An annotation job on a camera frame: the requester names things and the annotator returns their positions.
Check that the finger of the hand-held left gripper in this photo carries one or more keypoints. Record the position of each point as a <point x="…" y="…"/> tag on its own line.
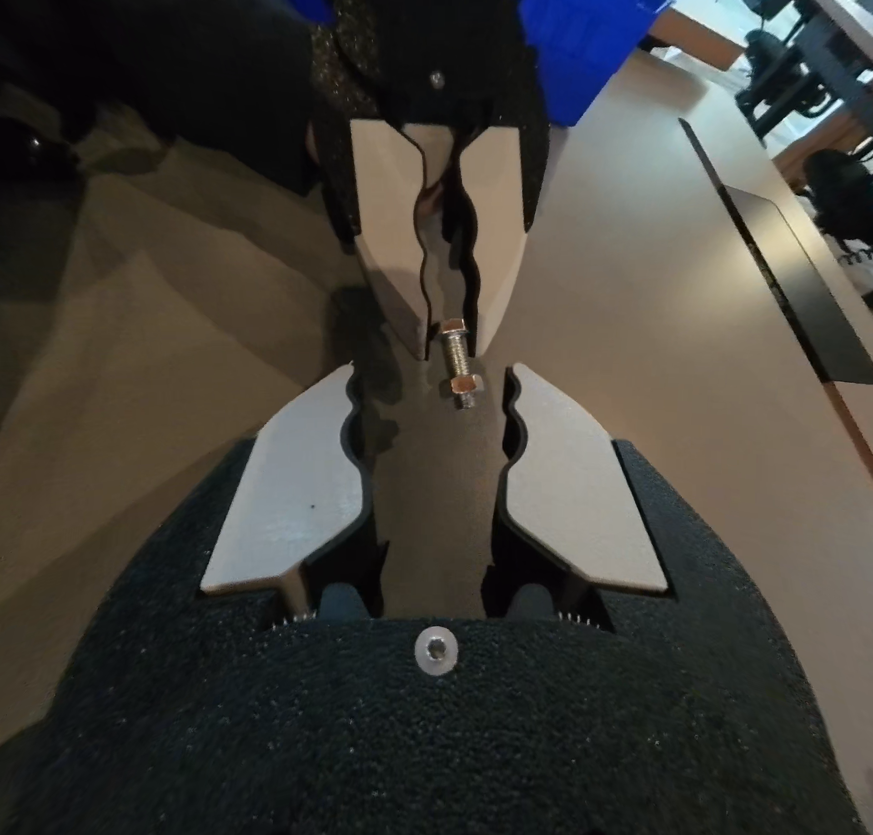
<point x="385" y="221"/>
<point x="498" y="235"/>

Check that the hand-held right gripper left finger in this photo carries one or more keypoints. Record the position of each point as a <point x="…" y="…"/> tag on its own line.
<point x="293" y="494"/>

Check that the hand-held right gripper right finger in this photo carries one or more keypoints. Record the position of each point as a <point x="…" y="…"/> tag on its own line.
<point x="580" y="501"/>

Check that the silver hex bolt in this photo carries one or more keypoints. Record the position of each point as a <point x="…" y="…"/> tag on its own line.
<point x="453" y="354"/>

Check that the silver hex nut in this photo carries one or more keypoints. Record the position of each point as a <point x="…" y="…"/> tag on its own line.
<point x="466" y="386"/>

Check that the person's left hand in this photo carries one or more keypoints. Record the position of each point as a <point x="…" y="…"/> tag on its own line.
<point x="434" y="197"/>

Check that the blue plastic bin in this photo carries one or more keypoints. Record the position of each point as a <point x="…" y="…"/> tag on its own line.
<point x="586" y="37"/>

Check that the wooden side table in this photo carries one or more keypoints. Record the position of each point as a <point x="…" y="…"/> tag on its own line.
<point x="695" y="23"/>

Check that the black office chair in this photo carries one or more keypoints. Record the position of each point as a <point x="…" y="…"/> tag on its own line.
<point x="842" y="187"/>
<point x="781" y="71"/>

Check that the grey office desk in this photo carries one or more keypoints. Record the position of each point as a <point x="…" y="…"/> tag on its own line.
<point x="832" y="3"/>

